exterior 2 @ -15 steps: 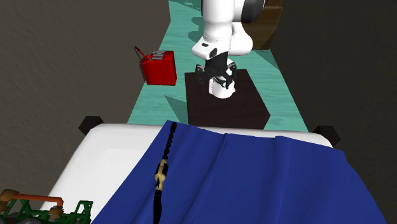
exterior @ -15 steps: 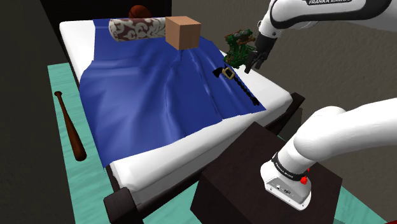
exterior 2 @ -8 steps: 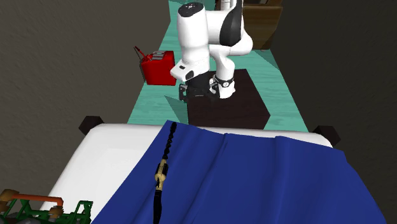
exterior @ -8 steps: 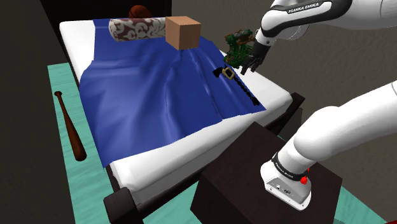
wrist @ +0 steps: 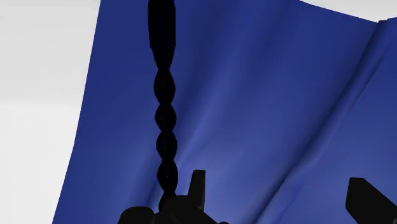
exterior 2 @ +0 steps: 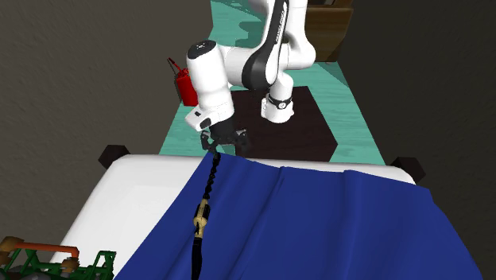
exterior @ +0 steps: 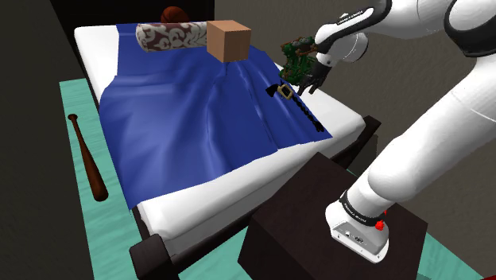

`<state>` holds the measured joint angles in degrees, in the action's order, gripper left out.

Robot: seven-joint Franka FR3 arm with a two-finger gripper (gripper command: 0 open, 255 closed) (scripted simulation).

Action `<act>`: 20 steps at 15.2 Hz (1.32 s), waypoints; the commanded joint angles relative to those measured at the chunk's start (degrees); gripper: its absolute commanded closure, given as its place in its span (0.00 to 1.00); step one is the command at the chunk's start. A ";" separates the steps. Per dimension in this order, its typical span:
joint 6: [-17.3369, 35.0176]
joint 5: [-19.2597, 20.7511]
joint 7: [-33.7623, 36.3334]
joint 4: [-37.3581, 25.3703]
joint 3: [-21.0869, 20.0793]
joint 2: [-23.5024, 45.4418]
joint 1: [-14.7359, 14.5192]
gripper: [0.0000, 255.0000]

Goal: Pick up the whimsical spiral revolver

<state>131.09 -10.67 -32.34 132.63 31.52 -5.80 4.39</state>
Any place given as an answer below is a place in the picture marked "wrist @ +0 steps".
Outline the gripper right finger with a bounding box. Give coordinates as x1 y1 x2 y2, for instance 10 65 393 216
345 177 397 224

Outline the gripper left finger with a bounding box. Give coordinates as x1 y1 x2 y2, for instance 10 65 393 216
117 169 230 224

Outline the black twisted rod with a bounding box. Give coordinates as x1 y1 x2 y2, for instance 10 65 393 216
147 0 179 213

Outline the blue sofa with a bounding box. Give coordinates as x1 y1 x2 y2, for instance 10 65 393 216
52 0 397 224

